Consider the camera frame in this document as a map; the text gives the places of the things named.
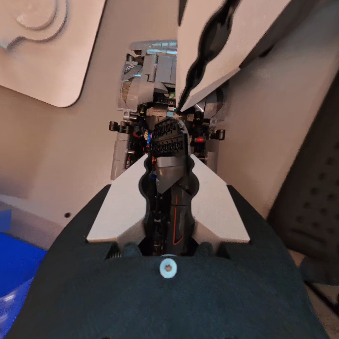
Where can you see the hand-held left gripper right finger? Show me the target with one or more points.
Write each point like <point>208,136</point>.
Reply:
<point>219,211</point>

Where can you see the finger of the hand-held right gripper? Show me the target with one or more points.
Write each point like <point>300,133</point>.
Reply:
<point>188,47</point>
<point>251,31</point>

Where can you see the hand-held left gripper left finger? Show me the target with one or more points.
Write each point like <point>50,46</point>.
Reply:
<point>119,211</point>

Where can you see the lego car model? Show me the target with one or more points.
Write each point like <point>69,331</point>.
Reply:
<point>137,87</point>

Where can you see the white metal book stand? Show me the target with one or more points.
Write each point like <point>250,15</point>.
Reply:
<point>66,66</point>

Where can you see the black perforated pad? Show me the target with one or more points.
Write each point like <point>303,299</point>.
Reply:
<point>312,198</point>

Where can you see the blue bin with white label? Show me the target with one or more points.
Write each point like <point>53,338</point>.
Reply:
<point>16,259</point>

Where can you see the crumpled clear parts bags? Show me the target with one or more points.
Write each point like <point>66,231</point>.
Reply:
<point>10,304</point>

